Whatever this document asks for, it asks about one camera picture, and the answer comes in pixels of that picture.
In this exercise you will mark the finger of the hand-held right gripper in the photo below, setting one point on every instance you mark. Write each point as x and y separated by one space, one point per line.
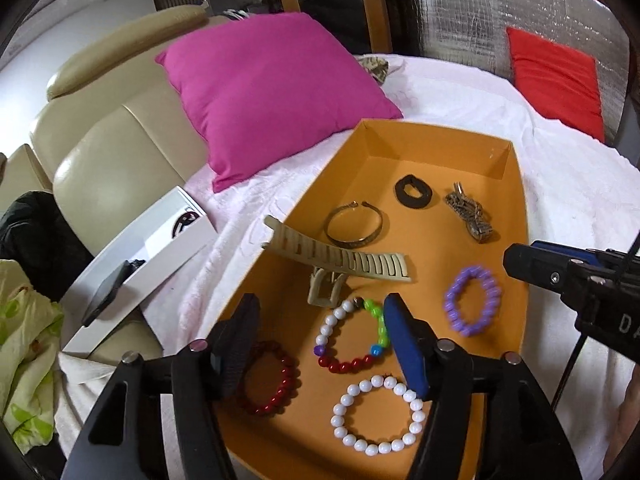
565 252
530 265

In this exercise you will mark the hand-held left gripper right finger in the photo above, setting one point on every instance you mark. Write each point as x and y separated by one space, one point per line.
405 345

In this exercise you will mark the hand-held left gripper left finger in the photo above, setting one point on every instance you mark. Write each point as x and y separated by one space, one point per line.
240 340

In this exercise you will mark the orange cardboard box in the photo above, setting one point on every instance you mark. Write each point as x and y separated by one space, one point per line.
440 260

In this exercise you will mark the person's right forearm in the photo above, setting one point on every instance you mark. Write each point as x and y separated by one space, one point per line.
625 420

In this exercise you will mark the beige hair claw clip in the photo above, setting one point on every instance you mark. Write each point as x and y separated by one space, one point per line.
350 260

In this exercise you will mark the white cardboard box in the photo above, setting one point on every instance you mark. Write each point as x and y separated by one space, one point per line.
165 255

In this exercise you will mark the metal bangle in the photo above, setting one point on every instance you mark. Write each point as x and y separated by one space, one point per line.
350 242

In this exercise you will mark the black white round item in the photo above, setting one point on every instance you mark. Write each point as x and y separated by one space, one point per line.
186 224

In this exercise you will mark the black smartphone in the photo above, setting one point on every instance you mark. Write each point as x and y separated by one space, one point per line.
105 295

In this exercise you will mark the cream towel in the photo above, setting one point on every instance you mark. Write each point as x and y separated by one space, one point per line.
80 367

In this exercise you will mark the red pillow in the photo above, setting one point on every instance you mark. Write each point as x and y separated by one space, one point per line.
555 80

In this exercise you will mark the green patterned cloth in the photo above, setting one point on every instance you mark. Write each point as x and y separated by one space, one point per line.
30 360

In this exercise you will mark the beige leather sofa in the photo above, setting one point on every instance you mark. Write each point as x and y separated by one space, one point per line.
125 160

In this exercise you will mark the dark cloth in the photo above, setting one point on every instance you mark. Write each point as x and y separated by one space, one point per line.
35 240

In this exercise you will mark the camouflage cloth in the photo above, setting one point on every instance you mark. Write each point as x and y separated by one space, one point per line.
375 70

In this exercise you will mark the pink pillow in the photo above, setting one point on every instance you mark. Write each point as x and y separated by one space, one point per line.
270 90

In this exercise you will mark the silver insulation sheet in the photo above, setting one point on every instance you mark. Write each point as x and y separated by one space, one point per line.
465 10

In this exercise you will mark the wooden glass-door cabinet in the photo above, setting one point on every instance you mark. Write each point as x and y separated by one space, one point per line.
385 10

